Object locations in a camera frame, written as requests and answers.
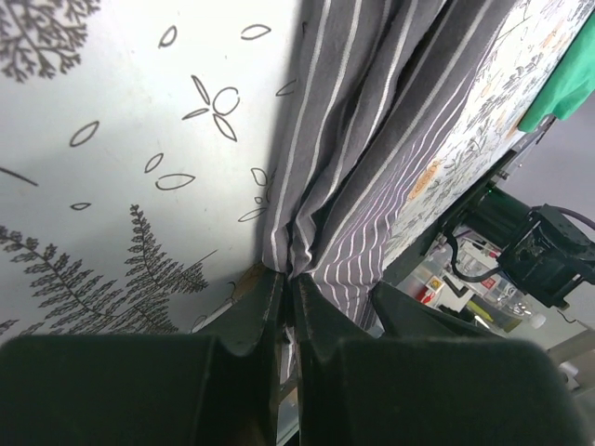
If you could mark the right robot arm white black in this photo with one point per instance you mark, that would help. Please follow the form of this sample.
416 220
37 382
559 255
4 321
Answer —
541 251

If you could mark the floral patterned table mat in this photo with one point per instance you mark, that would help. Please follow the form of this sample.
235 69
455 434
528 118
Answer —
140 139

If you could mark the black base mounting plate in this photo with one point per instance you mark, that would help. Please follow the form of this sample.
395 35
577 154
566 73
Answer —
402 266

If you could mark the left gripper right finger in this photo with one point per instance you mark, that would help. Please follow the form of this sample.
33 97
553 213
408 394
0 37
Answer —
428 380

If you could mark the grey striped underwear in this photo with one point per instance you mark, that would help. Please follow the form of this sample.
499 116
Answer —
380 86

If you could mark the green folded cloth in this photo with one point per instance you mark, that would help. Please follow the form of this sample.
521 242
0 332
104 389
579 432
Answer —
569 85

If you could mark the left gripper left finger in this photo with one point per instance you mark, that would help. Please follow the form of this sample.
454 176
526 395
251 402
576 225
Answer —
219 386

